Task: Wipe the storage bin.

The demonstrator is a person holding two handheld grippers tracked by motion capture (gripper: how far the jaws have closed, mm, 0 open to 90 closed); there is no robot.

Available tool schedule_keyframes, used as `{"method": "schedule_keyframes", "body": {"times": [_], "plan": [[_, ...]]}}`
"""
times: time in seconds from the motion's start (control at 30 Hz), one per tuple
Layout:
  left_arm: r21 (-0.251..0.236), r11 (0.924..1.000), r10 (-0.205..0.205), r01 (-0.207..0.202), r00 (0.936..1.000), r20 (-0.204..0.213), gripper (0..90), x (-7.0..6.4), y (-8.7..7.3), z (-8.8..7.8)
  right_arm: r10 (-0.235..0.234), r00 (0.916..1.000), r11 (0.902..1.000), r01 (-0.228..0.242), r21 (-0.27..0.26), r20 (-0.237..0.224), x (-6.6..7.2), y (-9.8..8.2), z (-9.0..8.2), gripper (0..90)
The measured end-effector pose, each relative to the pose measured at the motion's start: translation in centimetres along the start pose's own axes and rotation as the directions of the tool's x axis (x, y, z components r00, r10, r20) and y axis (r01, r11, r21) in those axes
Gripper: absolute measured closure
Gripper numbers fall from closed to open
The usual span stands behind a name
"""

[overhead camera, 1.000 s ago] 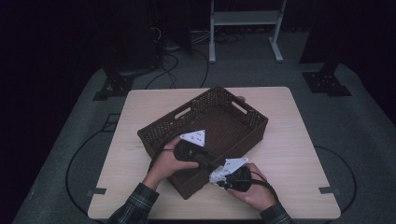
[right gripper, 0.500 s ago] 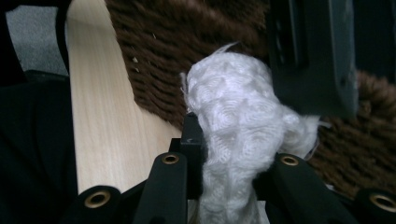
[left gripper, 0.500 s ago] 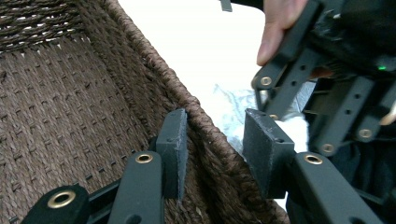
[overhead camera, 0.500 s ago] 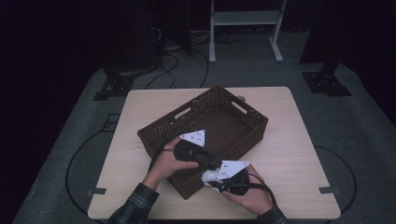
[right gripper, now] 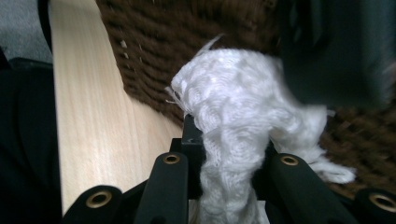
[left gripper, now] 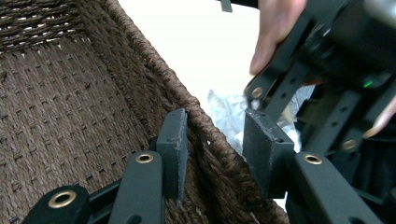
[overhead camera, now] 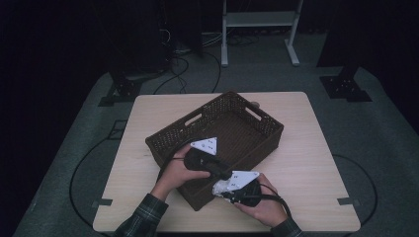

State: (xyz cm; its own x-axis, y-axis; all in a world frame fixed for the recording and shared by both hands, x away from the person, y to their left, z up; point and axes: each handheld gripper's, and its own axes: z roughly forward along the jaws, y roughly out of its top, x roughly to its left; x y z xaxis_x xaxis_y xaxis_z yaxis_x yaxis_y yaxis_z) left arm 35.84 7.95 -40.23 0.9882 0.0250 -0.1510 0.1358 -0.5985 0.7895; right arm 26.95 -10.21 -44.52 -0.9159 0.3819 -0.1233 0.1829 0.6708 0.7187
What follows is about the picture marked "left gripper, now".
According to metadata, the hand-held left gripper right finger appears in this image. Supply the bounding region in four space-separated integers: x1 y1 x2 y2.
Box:
242 107 296 201

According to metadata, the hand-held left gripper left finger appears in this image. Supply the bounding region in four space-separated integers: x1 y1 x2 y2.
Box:
156 107 189 202

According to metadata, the white textured cloth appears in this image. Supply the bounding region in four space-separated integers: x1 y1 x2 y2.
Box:
207 84 316 155

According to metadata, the brown woven basket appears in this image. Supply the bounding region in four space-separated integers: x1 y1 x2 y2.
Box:
0 0 291 224

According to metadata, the grey tape strip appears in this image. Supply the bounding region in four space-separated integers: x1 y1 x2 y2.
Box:
219 0 233 13

